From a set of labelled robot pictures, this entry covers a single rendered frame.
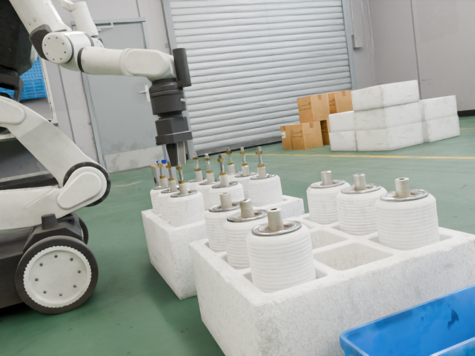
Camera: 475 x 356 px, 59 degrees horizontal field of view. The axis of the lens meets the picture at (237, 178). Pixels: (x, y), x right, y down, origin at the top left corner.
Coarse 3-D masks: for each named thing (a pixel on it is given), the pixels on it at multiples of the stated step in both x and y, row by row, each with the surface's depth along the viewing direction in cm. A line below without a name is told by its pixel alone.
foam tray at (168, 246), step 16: (256, 208) 114; (288, 208) 116; (144, 224) 137; (160, 224) 114; (192, 224) 108; (160, 240) 115; (176, 240) 104; (192, 240) 106; (160, 256) 120; (176, 256) 105; (160, 272) 125; (176, 272) 105; (192, 272) 107; (176, 288) 108; (192, 288) 107
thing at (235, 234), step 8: (224, 224) 73; (232, 224) 71; (240, 224) 70; (248, 224) 70; (256, 224) 70; (224, 232) 73; (232, 232) 70; (240, 232) 70; (248, 232) 69; (232, 240) 71; (240, 240) 70; (232, 248) 71; (240, 248) 70; (232, 256) 72; (240, 256) 70; (248, 256) 70; (232, 264) 72; (240, 264) 71; (248, 264) 70
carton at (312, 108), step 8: (312, 96) 481; (320, 96) 485; (304, 104) 494; (312, 104) 481; (320, 104) 485; (328, 104) 490; (304, 112) 497; (312, 112) 482; (320, 112) 486; (328, 112) 490; (304, 120) 501; (312, 120) 485; (320, 120) 487
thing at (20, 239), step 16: (48, 224) 116; (64, 224) 120; (0, 240) 134; (16, 240) 130; (32, 240) 112; (0, 256) 111; (16, 256) 110; (0, 272) 109; (0, 288) 110; (0, 304) 110
